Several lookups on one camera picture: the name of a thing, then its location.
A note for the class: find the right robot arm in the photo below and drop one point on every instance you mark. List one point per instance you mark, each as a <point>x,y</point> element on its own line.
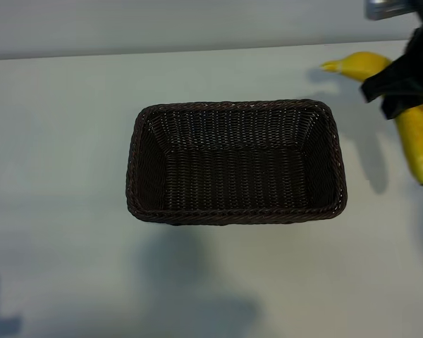
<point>384,8</point>

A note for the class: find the yellow banana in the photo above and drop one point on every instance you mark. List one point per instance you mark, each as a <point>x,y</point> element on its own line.
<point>359,65</point>

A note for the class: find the dark brown wicker basket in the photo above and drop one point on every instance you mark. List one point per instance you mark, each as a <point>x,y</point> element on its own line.
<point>232,169</point>

